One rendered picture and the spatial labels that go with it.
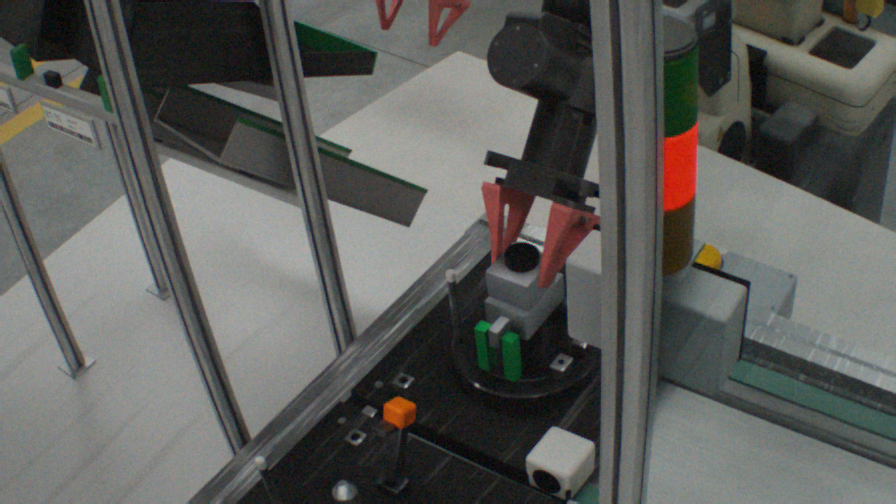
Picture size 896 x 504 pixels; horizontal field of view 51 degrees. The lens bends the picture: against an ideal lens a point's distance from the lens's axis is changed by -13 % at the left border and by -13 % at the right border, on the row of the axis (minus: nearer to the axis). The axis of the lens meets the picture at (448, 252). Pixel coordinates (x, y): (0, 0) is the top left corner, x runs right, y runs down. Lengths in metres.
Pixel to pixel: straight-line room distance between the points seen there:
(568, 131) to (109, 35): 0.40
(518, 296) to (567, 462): 0.15
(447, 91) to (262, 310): 0.51
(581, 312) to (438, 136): 0.83
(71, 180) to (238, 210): 1.97
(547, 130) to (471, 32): 2.74
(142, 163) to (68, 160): 2.68
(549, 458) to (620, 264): 0.30
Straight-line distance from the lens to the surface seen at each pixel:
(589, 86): 0.91
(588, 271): 0.69
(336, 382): 1.04
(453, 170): 1.45
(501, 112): 1.56
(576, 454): 0.90
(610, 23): 0.54
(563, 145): 0.91
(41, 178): 3.47
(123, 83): 0.79
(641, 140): 0.56
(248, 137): 0.96
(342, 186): 1.06
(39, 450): 1.23
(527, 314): 0.93
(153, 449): 1.17
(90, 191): 3.29
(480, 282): 1.09
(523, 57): 0.85
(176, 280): 0.89
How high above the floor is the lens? 1.69
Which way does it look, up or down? 39 degrees down
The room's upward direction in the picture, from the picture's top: 8 degrees counter-clockwise
